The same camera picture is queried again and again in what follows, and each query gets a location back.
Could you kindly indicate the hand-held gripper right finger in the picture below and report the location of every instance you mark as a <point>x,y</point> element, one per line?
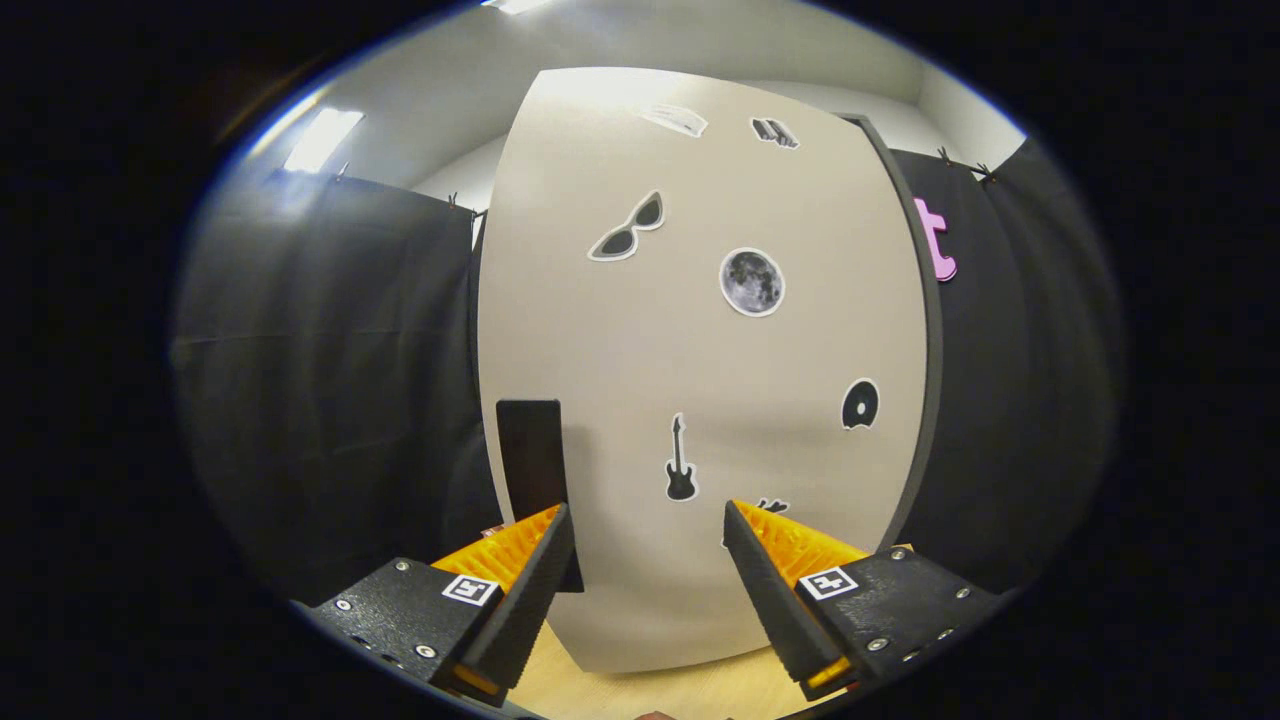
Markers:
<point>775,600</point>

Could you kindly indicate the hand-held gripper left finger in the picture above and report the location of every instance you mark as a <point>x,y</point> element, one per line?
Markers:
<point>530,600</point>

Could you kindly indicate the beige shoe cabinet door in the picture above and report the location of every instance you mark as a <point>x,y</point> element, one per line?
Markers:
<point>650,350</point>

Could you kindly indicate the dark grey shoe cabinet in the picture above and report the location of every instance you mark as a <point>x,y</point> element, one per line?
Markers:
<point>935,350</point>

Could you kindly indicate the black backdrop cloth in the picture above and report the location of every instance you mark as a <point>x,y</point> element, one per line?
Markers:
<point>330,350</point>

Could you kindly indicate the narrow ceiling light panel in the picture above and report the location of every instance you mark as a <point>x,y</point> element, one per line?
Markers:
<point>322,140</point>

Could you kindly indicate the large ceiling light panel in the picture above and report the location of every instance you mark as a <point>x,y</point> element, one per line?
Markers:
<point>515,4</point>

